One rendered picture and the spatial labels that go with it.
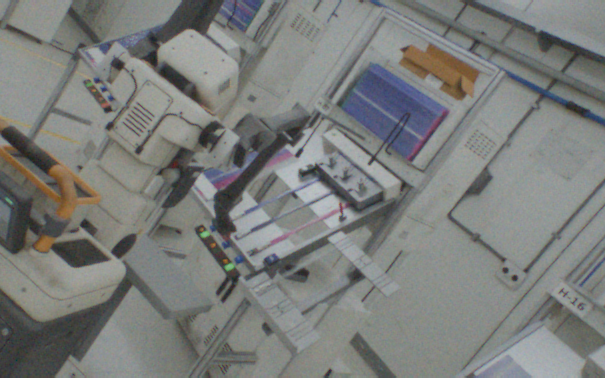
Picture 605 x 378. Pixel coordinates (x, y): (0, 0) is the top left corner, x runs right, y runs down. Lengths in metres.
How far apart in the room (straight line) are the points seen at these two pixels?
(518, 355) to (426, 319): 1.94
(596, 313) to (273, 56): 2.33
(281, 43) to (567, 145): 1.84
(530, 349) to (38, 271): 1.56
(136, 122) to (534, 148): 2.85
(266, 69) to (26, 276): 2.50
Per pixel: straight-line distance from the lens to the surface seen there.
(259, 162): 2.19
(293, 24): 3.72
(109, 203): 1.84
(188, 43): 1.79
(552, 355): 2.25
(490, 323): 3.93
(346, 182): 2.61
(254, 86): 3.73
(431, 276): 4.11
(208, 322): 2.95
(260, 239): 2.46
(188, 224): 4.09
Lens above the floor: 1.54
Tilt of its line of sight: 12 degrees down
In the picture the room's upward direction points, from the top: 35 degrees clockwise
